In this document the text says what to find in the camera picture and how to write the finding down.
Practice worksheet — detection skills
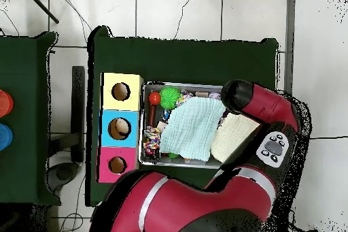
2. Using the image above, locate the clear shallow mesh bin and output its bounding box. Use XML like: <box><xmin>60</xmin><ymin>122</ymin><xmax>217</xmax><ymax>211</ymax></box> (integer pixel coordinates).
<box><xmin>138</xmin><ymin>82</ymin><xmax>243</xmax><ymax>171</ymax></box>

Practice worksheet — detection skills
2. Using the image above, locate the wooden box with three holes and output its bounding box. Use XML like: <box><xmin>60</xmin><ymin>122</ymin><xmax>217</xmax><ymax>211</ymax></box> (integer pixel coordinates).
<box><xmin>97</xmin><ymin>72</ymin><xmax>144</xmax><ymax>184</ymax></box>

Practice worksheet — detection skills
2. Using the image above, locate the green spiky ball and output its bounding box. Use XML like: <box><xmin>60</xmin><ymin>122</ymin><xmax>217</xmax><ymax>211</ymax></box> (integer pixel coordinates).
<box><xmin>160</xmin><ymin>87</ymin><xmax>181</xmax><ymax>110</ymax></box>

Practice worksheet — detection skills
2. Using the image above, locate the mint knitted cloth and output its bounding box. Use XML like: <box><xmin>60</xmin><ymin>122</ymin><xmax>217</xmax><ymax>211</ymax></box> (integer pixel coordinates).
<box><xmin>160</xmin><ymin>97</ymin><xmax>230</xmax><ymax>163</ymax></box>

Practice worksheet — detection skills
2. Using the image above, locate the red maraca rattle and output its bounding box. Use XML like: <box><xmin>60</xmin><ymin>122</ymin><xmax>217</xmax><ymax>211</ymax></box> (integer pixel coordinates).
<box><xmin>147</xmin><ymin>90</ymin><xmax>162</xmax><ymax>129</ymax></box>

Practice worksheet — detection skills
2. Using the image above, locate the dark green tablecloth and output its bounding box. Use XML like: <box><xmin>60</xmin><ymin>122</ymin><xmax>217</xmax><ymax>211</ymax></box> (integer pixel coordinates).
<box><xmin>86</xmin><ymin>24</ymin><xmax>279</xmax><ymax>208</ymax></box>

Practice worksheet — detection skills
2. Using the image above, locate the cream knitted cloth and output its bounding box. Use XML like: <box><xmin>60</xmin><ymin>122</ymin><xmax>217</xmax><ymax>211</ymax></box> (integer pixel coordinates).
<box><xmin>211</xmin><ymin>113</ymin><xmax>262</xmax><ymax>163</ymax></box>

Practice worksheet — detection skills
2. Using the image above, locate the black panel stand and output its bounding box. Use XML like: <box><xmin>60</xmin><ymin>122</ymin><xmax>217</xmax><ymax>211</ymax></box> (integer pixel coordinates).
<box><xmin>70</xmin><ymin>65</ymin><xmax>87</xmax><ymax>163</ymax></box>

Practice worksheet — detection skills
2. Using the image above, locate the grey round stand base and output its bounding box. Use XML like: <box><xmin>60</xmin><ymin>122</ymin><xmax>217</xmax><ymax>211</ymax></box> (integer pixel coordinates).
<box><xmin>48</xmin><ymin>161</ymin><xmax>80</xmax><ymax>190</ymax></box>

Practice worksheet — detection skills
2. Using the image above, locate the dark green side cloth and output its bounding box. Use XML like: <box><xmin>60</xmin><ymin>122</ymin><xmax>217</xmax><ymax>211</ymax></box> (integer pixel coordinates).
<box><xmin>0</xmin><ymin>30</ymin><xmax>60</xmax><ymax>207</ymax></box>

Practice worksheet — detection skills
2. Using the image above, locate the black rod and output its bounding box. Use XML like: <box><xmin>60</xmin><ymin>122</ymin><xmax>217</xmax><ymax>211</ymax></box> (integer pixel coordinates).
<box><xmin>24</xmin><ymin>0</ymin><xmax>60</xmax><ymax>25</ymax></box>

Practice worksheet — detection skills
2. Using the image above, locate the red round disc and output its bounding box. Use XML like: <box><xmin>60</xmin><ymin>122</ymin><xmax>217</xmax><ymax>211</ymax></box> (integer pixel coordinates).
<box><xmin>0</xmin><ymin>90</ymin><xmax>14</xmax><ymax>118</ymax></box>

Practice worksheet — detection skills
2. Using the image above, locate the blue round disc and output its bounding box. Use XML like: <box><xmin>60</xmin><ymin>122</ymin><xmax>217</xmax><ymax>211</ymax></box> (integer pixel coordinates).
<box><xmin>0</xmin><ymin>123</ymin><xmax>14</xmax><ymax>152</ymax></box>

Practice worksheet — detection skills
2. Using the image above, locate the multicoloured rope toy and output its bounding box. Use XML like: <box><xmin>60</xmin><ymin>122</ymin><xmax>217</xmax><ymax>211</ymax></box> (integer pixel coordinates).
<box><xmin>142</xmin><ymin>127</ymin><xmax>163</xmax><ymax>160</ymax></box>

